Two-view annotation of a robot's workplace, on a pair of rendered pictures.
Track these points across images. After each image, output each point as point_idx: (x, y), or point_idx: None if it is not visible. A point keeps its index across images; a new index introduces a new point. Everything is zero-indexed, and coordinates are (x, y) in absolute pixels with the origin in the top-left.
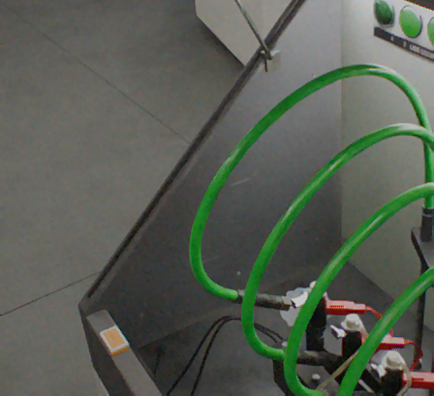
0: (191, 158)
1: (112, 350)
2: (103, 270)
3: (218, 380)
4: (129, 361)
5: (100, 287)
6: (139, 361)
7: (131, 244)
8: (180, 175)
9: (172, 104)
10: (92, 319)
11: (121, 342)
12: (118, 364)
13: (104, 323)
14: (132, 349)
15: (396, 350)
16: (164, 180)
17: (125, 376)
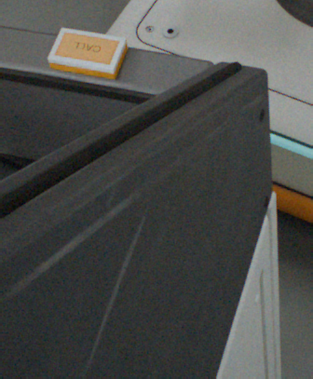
0: (62, 156)
1: (61, 31)
2: (235, 82)
3: None
4: (25, 51)
5: (212, 73)
6: (9, 67)
7: (171, 93)
8: (82, 140)
9: None
10: (191, 64)
11: (61, 50)
12: (37, 35)
13: (158, 74)
14: (48, 74)
15: None
16: (159, 142)
17: (3, 29)
